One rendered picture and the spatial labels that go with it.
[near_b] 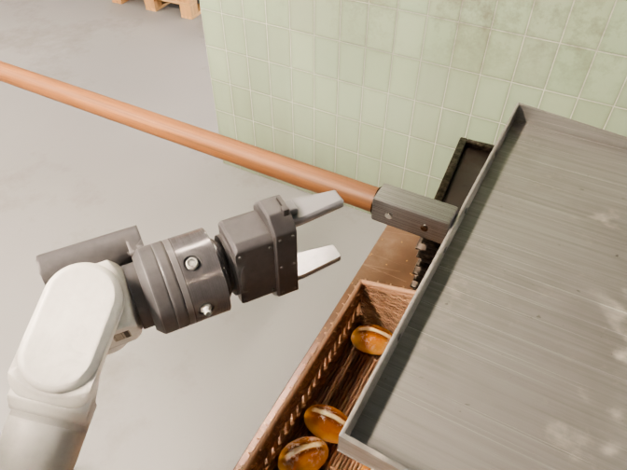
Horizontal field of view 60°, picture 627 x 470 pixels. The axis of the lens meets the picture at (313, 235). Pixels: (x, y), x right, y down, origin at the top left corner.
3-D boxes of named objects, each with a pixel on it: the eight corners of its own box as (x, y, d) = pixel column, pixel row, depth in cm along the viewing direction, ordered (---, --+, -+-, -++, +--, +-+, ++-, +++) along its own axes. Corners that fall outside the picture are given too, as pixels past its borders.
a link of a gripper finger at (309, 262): (330, 241, 62) (281, 258, 61) (343, 259, 60) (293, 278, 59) (329, 250, 64) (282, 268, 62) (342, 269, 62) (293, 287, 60)
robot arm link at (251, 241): (266, 172, 55) (150, 207, 52) (307, 231, 49) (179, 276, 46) (272, 255, 64) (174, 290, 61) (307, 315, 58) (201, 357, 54)
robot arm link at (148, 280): (191, 313, 48) (58, 363, 44) (192, 335, 58) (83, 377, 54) (151, 202, 51) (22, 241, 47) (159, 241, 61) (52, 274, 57)
